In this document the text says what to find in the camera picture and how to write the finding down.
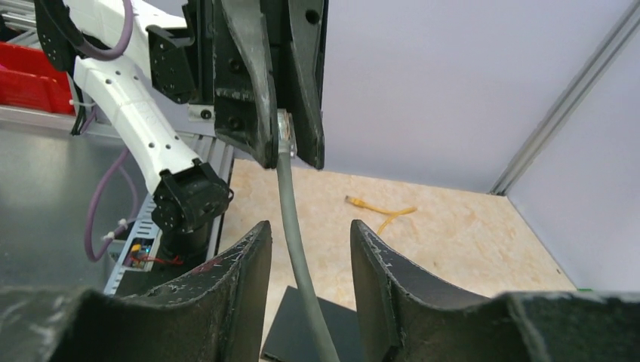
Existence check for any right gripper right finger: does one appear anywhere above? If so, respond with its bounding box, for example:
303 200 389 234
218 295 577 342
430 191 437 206
350 219 639 361

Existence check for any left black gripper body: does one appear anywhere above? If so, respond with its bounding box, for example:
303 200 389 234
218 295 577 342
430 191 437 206
149 1 329 120

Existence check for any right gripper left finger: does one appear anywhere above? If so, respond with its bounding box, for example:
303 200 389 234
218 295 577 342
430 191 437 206
1 221 272 361

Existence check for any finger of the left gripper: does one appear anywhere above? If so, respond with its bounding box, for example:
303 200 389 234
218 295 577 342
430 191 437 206
214 1 278 169
288 1 325 170

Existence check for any grey ethernet cable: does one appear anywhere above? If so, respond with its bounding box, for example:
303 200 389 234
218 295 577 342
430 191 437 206
275 109 342 362

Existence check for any yellow ethernet cable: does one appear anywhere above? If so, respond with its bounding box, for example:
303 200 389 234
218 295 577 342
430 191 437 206
343 195 418 237

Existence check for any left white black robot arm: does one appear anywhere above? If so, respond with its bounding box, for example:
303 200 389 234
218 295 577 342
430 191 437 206
35 1 328 259

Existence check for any red plastic bin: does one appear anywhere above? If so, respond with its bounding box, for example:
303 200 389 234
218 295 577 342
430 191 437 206
1 42 75 115

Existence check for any black network switch box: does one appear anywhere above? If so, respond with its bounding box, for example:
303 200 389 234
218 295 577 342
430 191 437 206
260 287 365 362

